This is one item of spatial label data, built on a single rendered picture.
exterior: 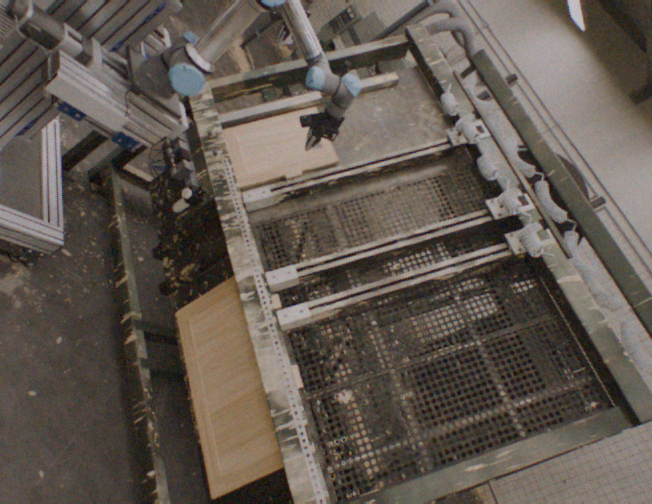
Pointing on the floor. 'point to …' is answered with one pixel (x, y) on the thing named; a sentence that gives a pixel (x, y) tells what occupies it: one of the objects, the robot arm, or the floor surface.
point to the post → (82, 150)
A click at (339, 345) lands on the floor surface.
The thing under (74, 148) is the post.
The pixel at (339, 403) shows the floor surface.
